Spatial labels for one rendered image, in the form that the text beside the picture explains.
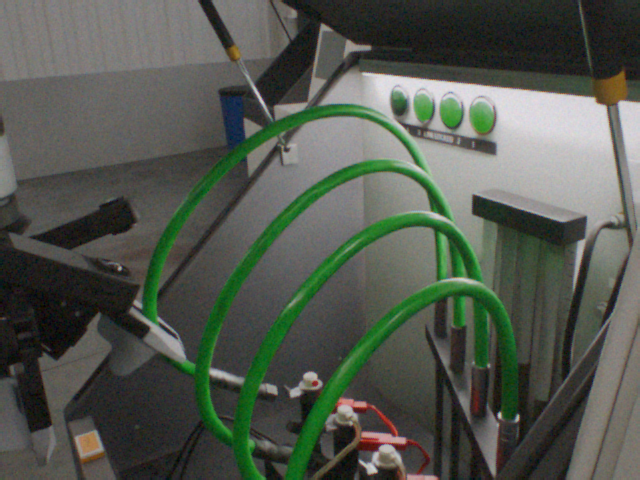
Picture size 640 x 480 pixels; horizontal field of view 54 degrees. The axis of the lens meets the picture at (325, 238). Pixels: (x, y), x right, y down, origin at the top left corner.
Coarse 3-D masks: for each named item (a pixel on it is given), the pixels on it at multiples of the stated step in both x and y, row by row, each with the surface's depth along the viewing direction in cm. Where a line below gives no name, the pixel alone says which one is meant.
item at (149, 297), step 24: (288, 120) 64; (312, 120) 65; (384, 120) 70; (240, 144) 63; (408, 144) 72; (216, 168) 62; (192, 192) 61; (168, 240) 61; (144, 288) 62; (144, 312) 62; (168, 360) 65
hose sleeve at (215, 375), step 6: (210, 372) 68; (216, 372) 68; (222, 372) 69; (210, 378) 68; (216, 378) 68; (222, 378) 68; (228, 378) 69; (234, 378) 70; (240, 378) 70; (210, 384) 68; (216, 384) 68; (222, 384) 69; (228, 384) 69; (234, 384) 69; (240, 384) 70; (228, 390) 70; (234, 390) 70; (240, 390) 70; (264, 390) 72; (258, 396) 71
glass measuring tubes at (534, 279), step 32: (480, 192) 79; (512, 224) 74; (544, 224) 70; (576, 224) 69; (512, 256) 77; (544, 256) 75; (576, 256) 70; (512, 288) 79; (544, 288) 73; (512, 320) 81; (544, 320) 74; (544, 352) 75; (544, 384) 76
